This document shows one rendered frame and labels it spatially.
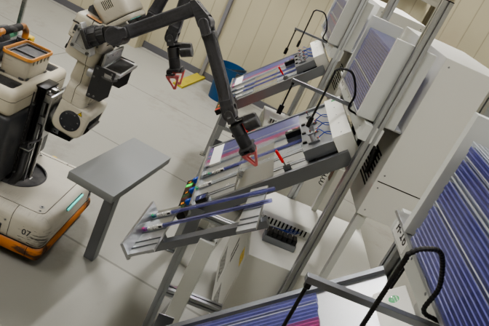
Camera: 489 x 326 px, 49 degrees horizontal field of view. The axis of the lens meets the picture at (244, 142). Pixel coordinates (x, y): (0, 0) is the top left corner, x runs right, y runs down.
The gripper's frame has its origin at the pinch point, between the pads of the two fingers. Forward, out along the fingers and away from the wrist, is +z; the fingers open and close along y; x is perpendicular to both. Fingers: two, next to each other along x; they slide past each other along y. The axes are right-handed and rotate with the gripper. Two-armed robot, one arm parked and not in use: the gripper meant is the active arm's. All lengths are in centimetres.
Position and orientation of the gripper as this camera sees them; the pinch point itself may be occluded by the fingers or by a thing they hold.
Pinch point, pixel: (255, 163)
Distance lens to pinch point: 229.6
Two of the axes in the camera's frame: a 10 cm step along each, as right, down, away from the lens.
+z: 4.5, 8.4, 3.0
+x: -8.9, 3.9, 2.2
